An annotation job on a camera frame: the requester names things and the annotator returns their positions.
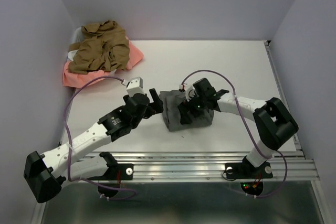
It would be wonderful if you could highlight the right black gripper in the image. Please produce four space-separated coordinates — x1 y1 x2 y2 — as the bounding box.
177 91 207 125

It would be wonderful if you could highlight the grey pleated skirt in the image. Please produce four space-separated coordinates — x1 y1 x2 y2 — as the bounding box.
159 90 214 132

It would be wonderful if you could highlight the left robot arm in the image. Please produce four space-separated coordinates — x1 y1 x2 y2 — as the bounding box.
24 88 163 203

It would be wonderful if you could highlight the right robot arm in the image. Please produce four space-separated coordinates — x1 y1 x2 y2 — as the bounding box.
178 78 299 180

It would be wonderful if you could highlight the tan brown skirt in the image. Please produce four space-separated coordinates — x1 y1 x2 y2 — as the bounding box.
69 20 130 74

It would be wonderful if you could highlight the pink skirt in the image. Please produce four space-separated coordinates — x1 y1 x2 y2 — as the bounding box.
62 40 144 88

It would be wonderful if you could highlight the white garment under pile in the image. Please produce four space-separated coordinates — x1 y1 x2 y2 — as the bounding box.
67 27 85 61

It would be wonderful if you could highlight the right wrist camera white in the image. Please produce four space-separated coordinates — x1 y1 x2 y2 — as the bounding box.
179 83 197 101

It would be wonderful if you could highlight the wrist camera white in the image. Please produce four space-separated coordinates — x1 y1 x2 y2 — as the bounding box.
122 77 145 97
179 83 197 101

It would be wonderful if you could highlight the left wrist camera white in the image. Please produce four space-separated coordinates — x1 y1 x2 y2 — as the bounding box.
122 77 145 97

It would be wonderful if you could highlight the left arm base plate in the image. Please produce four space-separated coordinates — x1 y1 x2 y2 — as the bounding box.
99 163 134 181

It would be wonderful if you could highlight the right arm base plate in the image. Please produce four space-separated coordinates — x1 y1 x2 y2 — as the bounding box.
222 162 273 180

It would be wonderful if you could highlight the aluminium mounting rail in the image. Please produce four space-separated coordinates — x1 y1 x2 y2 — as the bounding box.
112 151 320 184

